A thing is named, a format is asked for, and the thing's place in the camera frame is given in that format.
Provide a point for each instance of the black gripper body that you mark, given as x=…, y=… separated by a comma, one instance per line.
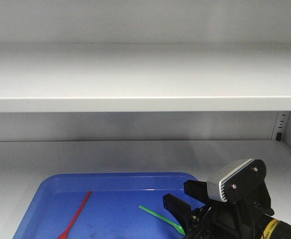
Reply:
x=238, y=199

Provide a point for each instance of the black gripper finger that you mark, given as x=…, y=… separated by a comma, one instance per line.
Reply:
x=179, y=209
x=196, y=189

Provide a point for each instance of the green plastic spoon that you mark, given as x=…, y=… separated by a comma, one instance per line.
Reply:
x=178, y=228

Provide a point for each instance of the red plastic spoon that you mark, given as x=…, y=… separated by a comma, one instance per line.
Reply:
x=64, y=234

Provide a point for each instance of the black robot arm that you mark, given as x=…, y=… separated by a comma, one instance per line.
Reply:
x=273, y=228

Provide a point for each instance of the grey cabinet lower shelf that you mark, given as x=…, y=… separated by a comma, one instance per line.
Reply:
x=24, y=165

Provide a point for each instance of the grey cabinet shelf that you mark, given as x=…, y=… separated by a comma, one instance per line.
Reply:
x=24, y=165
x=144, y=77

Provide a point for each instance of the grey cabinet upper shelf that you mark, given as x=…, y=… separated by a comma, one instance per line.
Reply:
x=144, y=77

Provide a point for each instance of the blue plastic tray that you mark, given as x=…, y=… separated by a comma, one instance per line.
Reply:
x=111, y=211

